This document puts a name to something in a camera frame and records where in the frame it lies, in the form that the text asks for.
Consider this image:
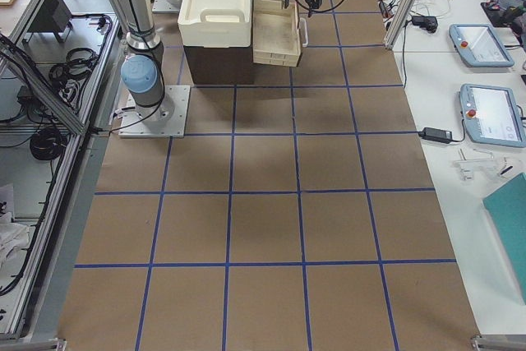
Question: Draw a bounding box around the far blue teach pendant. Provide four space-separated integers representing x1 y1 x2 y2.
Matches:
449 24 514 67

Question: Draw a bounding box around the clear acrylic bracket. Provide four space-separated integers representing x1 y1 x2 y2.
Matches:
454 149 515 181

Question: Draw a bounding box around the white plastic tray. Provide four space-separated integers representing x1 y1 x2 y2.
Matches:
178 0 252 48

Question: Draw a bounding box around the blue teach pendant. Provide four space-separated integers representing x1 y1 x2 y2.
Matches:
449 24 514 67
459 84 525 148

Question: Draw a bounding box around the black power adapter right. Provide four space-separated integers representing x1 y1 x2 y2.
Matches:
418 127 453 144

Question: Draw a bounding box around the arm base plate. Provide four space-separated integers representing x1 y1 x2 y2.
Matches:
118 85 191 138

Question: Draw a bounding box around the right aluminium frame post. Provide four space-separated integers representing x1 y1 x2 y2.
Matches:
382 0 436 52

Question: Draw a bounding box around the dark wooden drawer box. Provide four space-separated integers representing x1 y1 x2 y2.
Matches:
184 0 303 85

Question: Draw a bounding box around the near blue teach pendant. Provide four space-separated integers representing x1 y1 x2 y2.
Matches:
459 84 525 148

